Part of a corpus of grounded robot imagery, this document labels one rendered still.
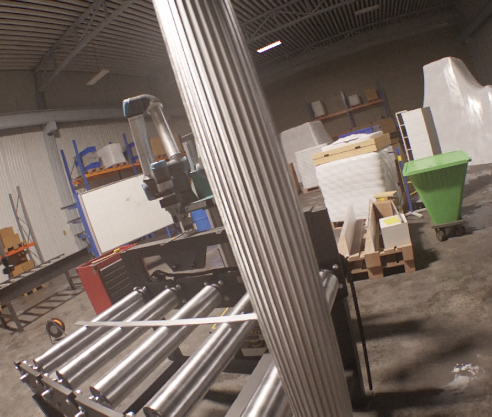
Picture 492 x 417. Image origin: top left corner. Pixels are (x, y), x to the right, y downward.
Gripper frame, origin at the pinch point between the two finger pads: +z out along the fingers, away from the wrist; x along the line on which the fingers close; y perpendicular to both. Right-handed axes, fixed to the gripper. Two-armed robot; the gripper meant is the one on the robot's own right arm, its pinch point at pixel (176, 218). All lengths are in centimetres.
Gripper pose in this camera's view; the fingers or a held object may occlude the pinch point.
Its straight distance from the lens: 170.4
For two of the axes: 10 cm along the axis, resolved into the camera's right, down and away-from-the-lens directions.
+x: -8.6, 2.2, 4.7
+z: 3.1, 9.4, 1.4
